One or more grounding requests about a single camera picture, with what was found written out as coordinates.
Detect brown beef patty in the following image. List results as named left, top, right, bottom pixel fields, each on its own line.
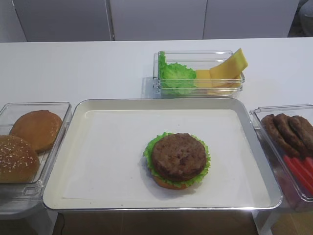
left=152, top=133, right=207, bottom=182

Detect clear lettuce and cheese container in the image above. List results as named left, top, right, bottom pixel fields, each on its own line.
left=153, top=50, right=245, bottom=98

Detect flat yellow cheese slices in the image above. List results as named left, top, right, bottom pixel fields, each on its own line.
left=195, top=70, right=242, bottom=96

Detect upright yellow cheese slice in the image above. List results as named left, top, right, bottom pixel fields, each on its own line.
left=210, top=48, right=248, bottom=80

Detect green lettuce leaf on bun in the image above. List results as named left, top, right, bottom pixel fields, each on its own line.
left=143, top=132, right=211, bottom=183

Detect green lettuce leaves in container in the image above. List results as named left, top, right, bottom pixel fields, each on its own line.
left=158, top=51, right=196, bottom=95

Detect bottom burger bun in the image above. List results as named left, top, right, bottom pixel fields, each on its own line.
left=152, top=175, right=203, bottom=190

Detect white parchment paper sheet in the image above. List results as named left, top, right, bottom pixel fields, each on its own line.
left=63, top=109, right=271, bottom=208

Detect plain golden bun half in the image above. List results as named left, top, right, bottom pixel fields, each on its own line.
left=10, top=110, right=62, bottom=153

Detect brown patty in row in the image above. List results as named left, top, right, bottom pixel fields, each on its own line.
left=274, top=114, right=312, bottom=158
left=261, top=114, right=300, bottom=157
left=289, top=116, right=313, bottom=151

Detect clear plastic bun container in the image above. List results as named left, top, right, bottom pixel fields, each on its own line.
left=0, top=102, right=71, bottom=203

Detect clear patty and tomato container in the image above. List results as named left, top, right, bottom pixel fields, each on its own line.
left=250, top=104, right=313, bottom=207

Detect silver metal baking tray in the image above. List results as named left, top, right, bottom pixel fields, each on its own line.
left=43, top=98, right=282, bottom=210

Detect sesame seed top bun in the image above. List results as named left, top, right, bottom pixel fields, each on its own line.
left=0, top=135, right=40, bottom=183

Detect red tomato slices in container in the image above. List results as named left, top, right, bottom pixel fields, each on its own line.
left=283, top=155, right=313, bottom=194

